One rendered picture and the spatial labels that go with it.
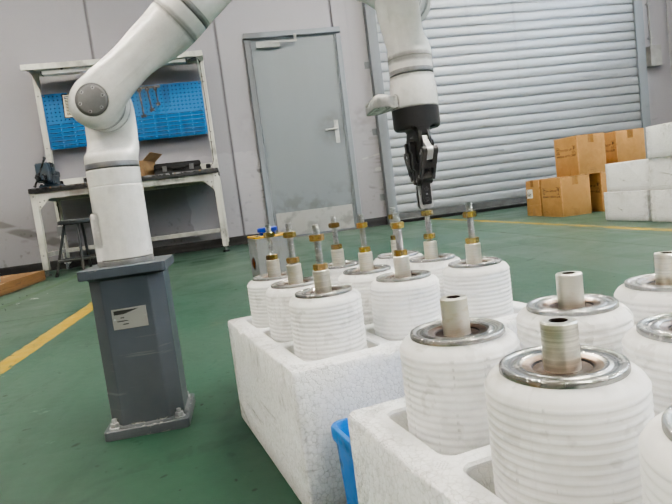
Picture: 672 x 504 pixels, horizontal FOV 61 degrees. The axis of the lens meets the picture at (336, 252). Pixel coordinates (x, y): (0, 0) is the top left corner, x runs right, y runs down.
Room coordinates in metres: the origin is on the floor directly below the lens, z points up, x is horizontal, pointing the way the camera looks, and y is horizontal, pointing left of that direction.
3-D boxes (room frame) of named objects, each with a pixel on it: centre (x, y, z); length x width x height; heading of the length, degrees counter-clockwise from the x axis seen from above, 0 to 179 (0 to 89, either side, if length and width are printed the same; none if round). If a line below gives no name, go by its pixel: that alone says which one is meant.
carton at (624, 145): (4.57, -2.34, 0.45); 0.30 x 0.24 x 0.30; 7
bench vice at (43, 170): (4.94, 2.37, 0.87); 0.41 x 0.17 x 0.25; 9
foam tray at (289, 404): (0.89, -0.04, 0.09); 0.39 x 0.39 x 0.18; 21
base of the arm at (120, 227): (1.04, 0.38, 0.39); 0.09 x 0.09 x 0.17; 9
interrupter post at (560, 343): (0.34, -0.13, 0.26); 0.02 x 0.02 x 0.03
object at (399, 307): (0.78, -0.09, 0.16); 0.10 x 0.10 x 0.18
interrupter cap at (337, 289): (0.73, 0.02, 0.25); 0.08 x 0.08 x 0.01
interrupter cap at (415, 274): (0.78, -0.09, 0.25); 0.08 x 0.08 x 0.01
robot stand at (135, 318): (1.04, 0.38, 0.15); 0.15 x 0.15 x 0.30; 9
